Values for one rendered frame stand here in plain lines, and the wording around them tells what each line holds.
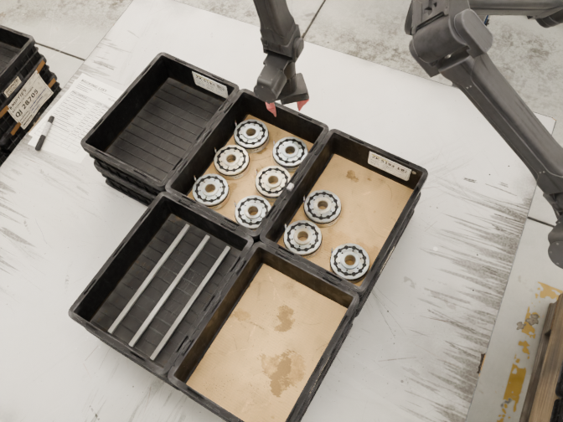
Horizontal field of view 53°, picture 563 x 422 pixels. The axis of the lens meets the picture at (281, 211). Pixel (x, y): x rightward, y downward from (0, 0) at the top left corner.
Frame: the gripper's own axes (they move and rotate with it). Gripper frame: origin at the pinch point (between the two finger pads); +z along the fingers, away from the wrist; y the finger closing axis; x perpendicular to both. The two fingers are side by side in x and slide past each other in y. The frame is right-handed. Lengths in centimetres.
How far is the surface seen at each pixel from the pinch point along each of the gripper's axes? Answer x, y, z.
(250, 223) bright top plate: -18.9, -15.7, 20.5
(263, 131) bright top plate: 9.7, -5.8, 20.3
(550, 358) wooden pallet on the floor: -63, 78, 93
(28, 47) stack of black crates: 95, -86, 46
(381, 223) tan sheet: -26.6, 19.2, 23.7
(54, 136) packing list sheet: 38, -73, 35
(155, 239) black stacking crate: -15, -42, 23
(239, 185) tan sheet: -4.7, -16.5, 23.2
